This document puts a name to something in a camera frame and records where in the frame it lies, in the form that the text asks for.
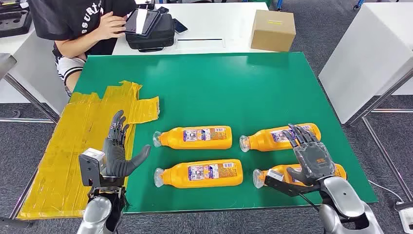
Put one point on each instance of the white power strip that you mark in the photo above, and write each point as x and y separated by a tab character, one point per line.
406	216

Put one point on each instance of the orange detergent bottle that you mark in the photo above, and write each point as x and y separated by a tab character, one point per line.
261	140
180	176
200	139
280	169

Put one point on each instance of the black tablet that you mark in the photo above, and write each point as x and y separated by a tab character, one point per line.
142	21

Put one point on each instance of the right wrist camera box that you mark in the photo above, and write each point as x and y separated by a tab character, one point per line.
277	182

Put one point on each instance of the metal table frame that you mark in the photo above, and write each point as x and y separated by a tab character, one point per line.
380	97

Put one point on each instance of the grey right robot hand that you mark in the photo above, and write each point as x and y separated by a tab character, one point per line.
314	160

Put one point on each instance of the black smartphone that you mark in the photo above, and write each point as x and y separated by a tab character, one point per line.
180	25
162	10

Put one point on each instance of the person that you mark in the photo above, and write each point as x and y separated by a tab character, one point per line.
74	19

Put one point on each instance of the grey metal side table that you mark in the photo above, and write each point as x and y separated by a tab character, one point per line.
6	63

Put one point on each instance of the black carry bag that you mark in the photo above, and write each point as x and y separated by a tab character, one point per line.
161	35

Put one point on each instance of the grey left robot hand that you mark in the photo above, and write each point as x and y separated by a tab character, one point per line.
114	158

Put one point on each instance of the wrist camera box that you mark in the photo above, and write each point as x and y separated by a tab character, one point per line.
277	182
88	166

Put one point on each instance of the white desk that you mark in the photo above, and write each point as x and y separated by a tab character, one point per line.
219	22
35	64

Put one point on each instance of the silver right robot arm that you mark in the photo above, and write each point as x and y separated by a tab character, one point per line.
345	197

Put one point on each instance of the yellow plastic sheet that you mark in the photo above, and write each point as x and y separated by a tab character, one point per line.
71	145

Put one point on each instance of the blue metal leg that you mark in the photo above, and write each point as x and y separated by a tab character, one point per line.
279	5

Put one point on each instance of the black equipment case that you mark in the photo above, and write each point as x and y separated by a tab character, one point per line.
11	5

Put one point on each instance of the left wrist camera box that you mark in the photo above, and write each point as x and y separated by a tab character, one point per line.
88	166

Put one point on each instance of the brown cardboard box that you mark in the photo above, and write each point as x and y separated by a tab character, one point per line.
272	30

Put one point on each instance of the white table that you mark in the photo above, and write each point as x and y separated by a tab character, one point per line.
367	58

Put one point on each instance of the green table board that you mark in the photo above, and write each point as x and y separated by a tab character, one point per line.
226	90

